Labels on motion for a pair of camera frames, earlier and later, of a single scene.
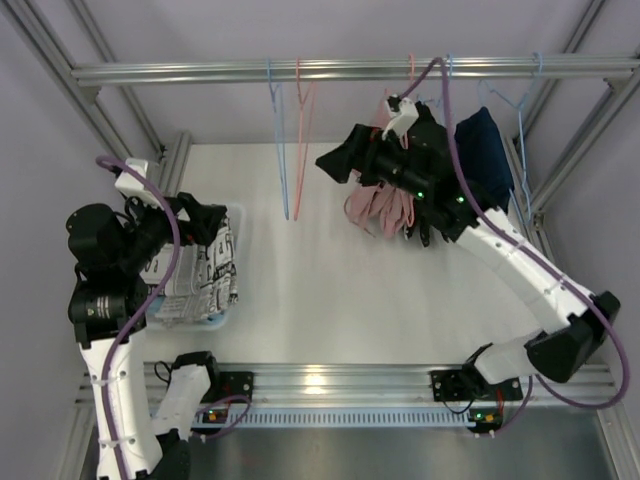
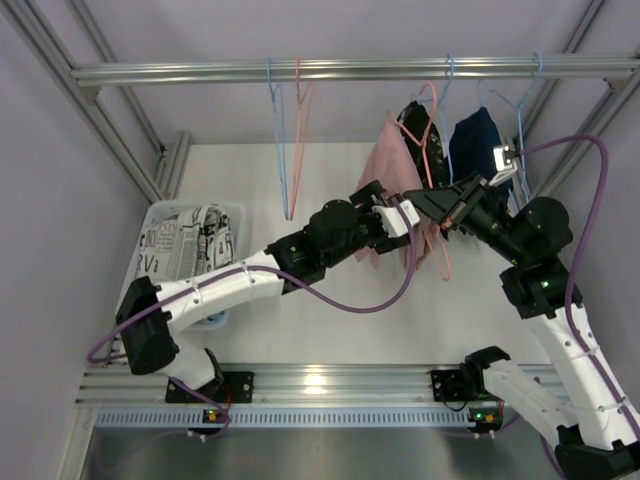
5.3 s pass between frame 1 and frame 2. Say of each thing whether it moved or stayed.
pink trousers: moved
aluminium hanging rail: stayed
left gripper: moved
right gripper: moved
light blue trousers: stayed
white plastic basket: stayed
